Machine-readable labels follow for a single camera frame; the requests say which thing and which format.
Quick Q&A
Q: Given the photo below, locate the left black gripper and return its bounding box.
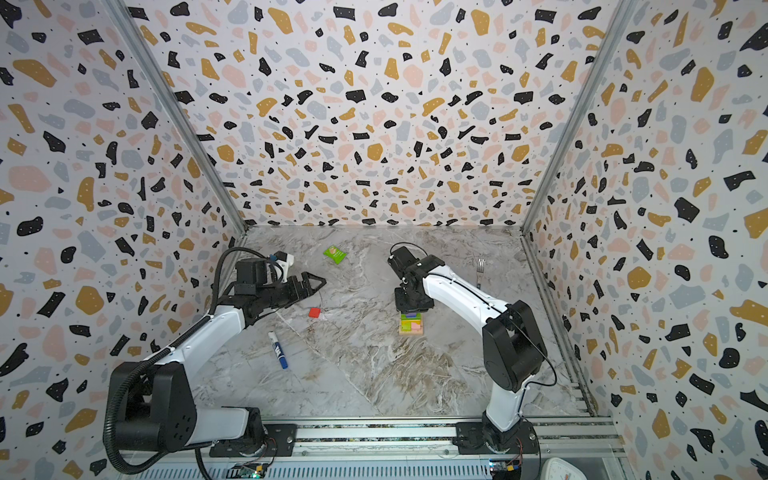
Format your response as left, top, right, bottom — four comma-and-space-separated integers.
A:
257, 272, 324, 310

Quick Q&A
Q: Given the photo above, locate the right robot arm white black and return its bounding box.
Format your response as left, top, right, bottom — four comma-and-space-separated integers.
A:
387, 242, 551, 453

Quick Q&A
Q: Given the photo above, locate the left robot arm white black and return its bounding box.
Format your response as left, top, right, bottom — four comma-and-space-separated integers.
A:
103, 254, 327, 459

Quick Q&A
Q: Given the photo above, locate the green snack packet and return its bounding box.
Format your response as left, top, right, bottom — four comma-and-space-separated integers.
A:
324, 245, 347, 265

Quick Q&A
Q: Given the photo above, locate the blue marker pen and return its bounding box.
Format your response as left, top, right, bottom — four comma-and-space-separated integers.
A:
268, 331, 289, 370

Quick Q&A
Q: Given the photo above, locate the white object bottom right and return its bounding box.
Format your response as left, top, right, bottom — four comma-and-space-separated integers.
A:
539, 458, 587, 480

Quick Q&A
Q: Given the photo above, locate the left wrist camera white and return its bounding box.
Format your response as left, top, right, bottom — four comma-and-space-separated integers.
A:
270, 251, 295, 283

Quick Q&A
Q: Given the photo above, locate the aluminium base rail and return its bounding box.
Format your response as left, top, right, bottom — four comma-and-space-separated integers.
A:
140, 417, 634, 479

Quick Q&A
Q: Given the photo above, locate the black corrugated cable hose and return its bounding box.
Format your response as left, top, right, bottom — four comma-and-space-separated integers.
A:
101, 247, 271, 480

